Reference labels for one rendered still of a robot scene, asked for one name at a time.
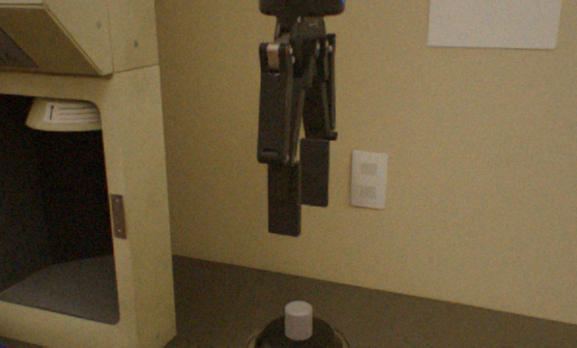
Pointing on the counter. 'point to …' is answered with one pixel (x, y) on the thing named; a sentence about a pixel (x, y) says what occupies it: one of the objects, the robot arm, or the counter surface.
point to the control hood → (54, 33)
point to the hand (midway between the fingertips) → (300, 191)
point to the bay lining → (38, 192)
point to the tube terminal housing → (141, 152)
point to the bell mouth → (64, 115)
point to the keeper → (118, 216)
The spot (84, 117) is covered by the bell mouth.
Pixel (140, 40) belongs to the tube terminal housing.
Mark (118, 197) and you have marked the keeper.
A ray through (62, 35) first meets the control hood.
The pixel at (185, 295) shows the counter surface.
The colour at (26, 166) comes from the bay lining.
